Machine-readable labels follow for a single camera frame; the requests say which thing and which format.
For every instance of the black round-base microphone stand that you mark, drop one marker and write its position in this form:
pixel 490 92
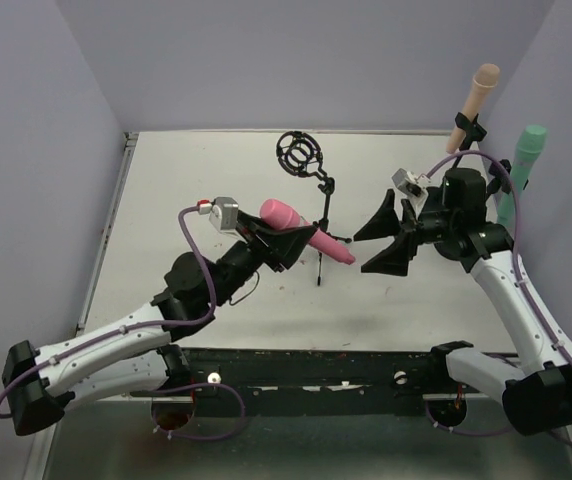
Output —
pixel 473 131

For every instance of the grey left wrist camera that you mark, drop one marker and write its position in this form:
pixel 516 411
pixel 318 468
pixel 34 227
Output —
pixel 222 213

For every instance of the black clip round-base stand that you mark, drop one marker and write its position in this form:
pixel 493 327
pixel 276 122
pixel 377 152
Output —
pixel 498 182

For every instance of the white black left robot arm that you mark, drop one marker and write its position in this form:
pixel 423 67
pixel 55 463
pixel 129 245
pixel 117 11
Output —
pixel 138 354

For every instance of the mint green microphone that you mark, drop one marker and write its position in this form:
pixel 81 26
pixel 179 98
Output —
pixel 528 149

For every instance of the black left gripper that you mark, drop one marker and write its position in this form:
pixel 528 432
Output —
pixel 264 248

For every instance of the black tripod shock-mount stand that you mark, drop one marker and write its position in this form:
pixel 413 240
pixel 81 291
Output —
pixel 300 155

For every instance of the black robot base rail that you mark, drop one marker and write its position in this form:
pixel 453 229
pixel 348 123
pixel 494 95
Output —
pixel 296 383

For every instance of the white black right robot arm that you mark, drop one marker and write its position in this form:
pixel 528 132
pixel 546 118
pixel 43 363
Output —
pixel 536 395

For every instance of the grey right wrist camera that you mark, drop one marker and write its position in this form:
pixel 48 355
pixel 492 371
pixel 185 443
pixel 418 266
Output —
pixel 414 187

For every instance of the peach microphone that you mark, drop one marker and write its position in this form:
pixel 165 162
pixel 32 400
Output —
pixel 483 82

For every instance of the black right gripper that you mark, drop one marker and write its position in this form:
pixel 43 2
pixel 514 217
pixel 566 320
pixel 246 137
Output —
pixel 411 231

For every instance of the aluminium frame rail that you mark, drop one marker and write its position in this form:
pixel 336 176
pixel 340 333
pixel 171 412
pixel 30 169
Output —
pixel 166 399

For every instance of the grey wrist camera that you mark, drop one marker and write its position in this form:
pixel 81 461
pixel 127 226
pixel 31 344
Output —
pixel 222 213
pixel 414 187

